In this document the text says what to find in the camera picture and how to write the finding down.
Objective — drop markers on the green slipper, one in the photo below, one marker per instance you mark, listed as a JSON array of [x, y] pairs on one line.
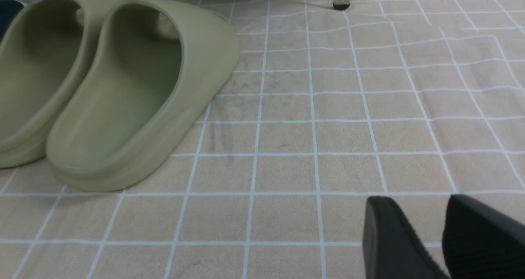
[[158, 65], [45, 55]]

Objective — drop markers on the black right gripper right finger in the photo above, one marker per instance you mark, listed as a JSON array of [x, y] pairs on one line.
[[480, 242]]

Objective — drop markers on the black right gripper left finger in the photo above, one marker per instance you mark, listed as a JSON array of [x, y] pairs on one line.
[[391, 247]]

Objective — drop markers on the green slipper, left one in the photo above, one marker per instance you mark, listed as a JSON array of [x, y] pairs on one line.
[[45, 55]]

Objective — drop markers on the navy canvas shoe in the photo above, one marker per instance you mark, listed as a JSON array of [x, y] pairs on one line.
[[9, 9]]

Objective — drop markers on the green slipper, right one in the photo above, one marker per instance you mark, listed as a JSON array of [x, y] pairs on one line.
[[158, 65]]

